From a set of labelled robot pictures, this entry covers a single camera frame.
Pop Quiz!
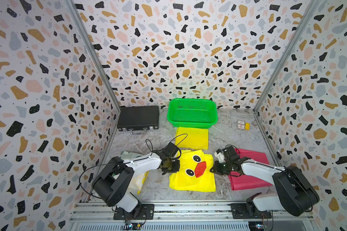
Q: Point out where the pink raincoat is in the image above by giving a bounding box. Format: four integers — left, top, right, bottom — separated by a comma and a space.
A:
228, 149, 272, 191

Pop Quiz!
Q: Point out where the yellow duck face raincoat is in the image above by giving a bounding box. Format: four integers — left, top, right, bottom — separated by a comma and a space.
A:
169, 150, 216, 193

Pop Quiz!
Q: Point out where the plain yellow raincoat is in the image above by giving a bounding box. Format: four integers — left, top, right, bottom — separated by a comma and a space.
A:
175, 127, 209, 150

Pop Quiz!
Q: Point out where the white green dinosaur raincoat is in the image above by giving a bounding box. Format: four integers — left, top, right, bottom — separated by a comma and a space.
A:
120, 151, 149, 194

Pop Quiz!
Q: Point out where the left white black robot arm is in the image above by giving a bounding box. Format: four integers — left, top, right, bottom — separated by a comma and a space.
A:
92, 142, 182, 214

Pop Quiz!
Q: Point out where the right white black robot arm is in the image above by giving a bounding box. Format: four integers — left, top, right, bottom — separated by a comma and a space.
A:
210, 145, 320, 218

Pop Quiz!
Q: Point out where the green plastic basket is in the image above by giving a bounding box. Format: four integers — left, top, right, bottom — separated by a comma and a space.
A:
167, 98, 218, 129

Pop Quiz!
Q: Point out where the black hard case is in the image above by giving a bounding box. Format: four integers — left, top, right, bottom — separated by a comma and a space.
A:
117, 105, 160, 134

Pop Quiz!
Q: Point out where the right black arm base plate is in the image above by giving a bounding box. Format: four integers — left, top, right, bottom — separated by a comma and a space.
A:
230, 203, 272, 219

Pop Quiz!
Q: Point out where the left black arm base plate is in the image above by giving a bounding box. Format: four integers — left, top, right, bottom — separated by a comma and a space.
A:
113, 204, 155, 220

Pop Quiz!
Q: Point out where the aluminium mounting rail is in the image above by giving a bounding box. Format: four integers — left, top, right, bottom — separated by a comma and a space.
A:
69, 201, 319, 231

